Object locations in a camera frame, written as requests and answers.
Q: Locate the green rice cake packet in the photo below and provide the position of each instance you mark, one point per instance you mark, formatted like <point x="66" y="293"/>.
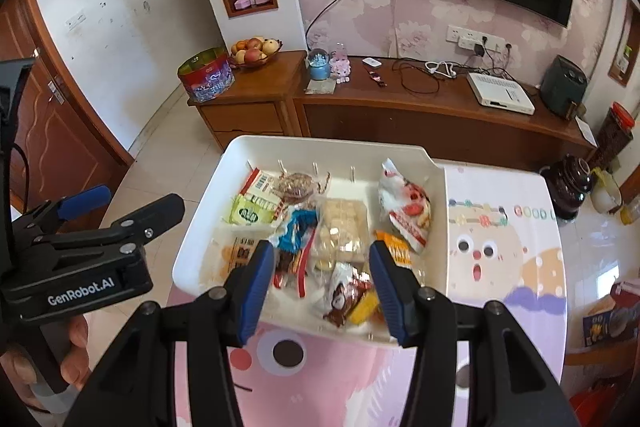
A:
<point x="247" y="210"/>

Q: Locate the cartoon monster tablecloth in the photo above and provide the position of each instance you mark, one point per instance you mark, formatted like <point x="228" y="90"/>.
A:
<point x="504" y="244"/>

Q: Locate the dark green air fryer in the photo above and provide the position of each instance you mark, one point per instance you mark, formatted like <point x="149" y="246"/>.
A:
<point x="563" y="87"/>

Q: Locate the beige barcode snack packet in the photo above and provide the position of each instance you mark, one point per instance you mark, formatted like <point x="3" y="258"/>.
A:
<point x="259" y="188"/>

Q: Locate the dark ceramic jar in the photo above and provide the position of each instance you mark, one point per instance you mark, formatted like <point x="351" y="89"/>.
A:
<point x="569" y="181"/>

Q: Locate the brown red chocolate packet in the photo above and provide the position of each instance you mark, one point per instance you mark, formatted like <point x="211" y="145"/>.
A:
<point x="346" y="286"/>

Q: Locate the fruit bowl with apples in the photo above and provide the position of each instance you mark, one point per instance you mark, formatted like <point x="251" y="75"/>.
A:
<point x="254" y="52"/>

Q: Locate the clear bag puffed snacks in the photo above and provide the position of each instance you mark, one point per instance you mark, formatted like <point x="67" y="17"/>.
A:
<point x="343" y="232"/>

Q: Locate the white wall power strip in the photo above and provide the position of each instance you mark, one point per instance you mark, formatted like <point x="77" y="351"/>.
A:
<point x="467" y="39"/>

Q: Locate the long wooden tv cabinet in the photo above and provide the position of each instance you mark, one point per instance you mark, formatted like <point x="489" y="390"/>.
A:
<point x="406" y="107"/>

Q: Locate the red lidded brown container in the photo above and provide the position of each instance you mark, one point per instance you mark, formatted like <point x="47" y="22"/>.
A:
<point x="614" y="135"/>

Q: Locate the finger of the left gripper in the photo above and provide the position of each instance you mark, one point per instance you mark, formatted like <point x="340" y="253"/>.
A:
<point x="78" y="205"/>
<point x="147" y="223"/>

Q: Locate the small yellow cube snack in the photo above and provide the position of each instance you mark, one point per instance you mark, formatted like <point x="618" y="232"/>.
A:
<point x="365" y="308"/>

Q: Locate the white set-top box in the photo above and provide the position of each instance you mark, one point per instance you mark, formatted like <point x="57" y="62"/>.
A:
<point x="495" y="92"/>

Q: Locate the white plastic storage bin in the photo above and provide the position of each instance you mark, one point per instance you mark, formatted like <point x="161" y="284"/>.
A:
<point x="320" y="204"/>

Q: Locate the person left hand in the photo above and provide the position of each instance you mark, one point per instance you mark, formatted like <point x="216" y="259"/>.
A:
<point x="49" y="364"/>

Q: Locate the red round biscuit tin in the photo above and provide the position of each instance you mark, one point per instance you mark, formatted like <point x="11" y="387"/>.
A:
<point x="206" y="75"/>

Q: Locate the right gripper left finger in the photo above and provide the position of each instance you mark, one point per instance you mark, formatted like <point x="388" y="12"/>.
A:
<point x="250" y="294"/>

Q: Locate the clear tray yellow biscuits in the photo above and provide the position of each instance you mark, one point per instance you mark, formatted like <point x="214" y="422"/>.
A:
<point x="230" y="246"/>

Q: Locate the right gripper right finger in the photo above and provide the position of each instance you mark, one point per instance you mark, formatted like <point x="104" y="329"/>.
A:
<point x="395" y="286"/>

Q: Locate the orange white oats bar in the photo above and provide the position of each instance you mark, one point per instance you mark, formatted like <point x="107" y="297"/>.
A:
<point x="398" y="248"/>

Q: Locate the blue snow globe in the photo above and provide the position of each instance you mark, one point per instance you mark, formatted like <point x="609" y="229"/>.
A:
<point x="319" y="64"/>

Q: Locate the blue snack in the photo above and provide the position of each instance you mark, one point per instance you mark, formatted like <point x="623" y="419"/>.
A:
<point x="292" y="239"/>

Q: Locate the brown wooden door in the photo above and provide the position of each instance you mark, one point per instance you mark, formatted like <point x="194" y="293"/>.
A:
<point x="68" y="147"/>

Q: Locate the red white sausage packet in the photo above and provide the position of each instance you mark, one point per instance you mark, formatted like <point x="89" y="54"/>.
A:
<point x="407" y="206"/>

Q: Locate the dark jerky red packet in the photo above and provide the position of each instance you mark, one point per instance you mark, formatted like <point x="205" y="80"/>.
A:
<point x="291" y="269"/>

